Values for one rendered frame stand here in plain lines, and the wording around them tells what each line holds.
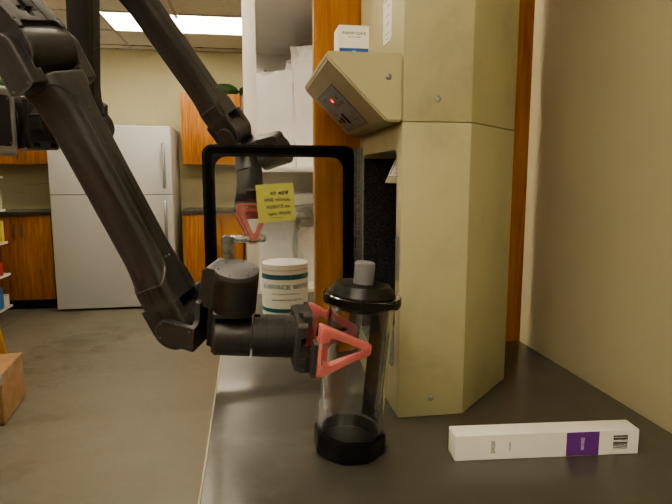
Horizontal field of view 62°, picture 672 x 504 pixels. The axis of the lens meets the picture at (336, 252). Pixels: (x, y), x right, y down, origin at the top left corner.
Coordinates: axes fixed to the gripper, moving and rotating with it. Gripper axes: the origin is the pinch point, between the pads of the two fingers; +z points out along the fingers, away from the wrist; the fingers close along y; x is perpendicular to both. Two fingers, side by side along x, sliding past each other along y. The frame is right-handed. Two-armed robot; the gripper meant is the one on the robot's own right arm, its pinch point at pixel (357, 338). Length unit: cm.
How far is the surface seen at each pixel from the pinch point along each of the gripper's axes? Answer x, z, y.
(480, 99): -35.9, 18.8, 12.1
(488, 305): -2.0, 26.8, 16.2
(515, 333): 11, 49, 46
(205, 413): 118, -28, 231
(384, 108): -32.6, 3.0, 10.1
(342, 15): -55, 1, 48
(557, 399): 13.3, 39.8, 11.7
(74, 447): 123, -89, 202
